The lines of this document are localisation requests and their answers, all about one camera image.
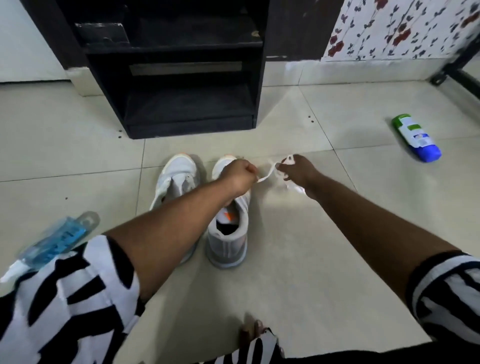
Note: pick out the white shoelace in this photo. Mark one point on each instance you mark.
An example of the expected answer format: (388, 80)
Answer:
(267, 173)

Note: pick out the white floral patterned sheet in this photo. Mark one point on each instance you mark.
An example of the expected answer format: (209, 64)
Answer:
(393, 26)

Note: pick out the black metal frame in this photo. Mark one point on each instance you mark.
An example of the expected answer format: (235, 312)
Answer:
(463, 71)

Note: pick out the person's right hand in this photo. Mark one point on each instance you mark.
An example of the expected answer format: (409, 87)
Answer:
(300, 172)

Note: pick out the grey sneaker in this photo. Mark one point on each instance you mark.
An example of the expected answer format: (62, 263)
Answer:
(180, 170)
(227, 247)

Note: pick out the person's right foot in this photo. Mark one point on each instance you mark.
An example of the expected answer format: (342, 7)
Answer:
(252, 330)

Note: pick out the zebra striped garment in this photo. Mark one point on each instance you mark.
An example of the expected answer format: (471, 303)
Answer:
(56, 300)

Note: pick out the blue transparent bottle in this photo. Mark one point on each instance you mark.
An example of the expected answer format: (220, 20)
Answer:
(56, 242)

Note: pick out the clear plastic box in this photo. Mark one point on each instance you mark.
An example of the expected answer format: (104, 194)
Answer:
(101, 33)

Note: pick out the person's left hand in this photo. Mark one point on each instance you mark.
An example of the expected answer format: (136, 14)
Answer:
(238, 176)

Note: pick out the dark brown wooden cabinet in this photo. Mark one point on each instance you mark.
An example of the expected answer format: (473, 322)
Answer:
(300, 26)

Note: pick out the person's right forearm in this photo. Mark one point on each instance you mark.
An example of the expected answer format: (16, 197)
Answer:
(375, 236)

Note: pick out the green blue white bottle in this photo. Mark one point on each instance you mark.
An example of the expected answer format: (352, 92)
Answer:
(418, 138)

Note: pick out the black open shelf box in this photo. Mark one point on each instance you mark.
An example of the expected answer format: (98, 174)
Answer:
(187, 105)

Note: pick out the person's left forearm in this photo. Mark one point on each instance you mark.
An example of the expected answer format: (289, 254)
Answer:
(168, 232)

